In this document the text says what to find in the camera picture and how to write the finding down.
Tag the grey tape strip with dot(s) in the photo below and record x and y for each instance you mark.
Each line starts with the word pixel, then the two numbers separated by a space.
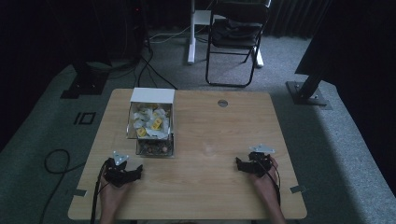
pixel 298 188
pixel 80 193

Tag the small clear plastic drawer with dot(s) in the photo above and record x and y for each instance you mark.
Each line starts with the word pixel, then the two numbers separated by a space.
pixel 154 146

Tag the dark curtain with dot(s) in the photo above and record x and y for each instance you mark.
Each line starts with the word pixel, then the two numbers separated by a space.
pixel 292 17

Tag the person's left hand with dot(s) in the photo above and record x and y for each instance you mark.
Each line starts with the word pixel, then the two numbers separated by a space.
pixel 112 194

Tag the round grey table grommet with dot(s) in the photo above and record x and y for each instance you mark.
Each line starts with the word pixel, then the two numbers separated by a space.
pixel 222 103

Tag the person's right hand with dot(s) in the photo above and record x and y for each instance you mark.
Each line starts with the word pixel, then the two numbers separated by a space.
pixel 266 183

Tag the white desk foot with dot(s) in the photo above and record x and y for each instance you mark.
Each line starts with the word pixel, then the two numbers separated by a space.
pixel 259 57

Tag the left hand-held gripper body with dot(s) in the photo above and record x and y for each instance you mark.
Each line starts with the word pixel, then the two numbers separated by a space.
pixel 116 174

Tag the white box lid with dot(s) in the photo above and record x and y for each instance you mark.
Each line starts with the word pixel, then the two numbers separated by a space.
pixel 152 95

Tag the small brown round pieces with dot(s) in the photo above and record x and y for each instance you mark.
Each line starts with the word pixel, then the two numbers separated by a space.
pixel 157 149

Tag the black stand base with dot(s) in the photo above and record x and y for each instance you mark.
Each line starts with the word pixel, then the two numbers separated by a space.
pixel 85 82

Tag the pile of white yellow sachets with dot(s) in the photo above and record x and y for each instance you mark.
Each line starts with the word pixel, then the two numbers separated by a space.
pixel 151 122

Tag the black folding chair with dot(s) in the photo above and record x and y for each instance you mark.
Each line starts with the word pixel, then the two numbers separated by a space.
pixel 218 53

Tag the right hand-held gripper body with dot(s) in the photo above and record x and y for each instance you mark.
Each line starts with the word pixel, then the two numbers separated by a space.
pixel 260 163

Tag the black metal stand with base plate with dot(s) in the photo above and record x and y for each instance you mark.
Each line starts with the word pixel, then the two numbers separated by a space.
pixel 306 93

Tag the large clear plastic drawer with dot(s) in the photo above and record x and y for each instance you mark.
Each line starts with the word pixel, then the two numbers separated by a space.
pixel 130 124

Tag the dark cloth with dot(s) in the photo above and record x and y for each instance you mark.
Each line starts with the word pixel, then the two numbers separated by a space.
pixel 236 31

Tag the black equipment with red light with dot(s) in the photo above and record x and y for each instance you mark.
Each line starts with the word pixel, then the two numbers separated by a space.
pixel 127 28

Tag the white desk leg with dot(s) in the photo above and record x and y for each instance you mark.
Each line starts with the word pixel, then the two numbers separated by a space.
pixel 193 37

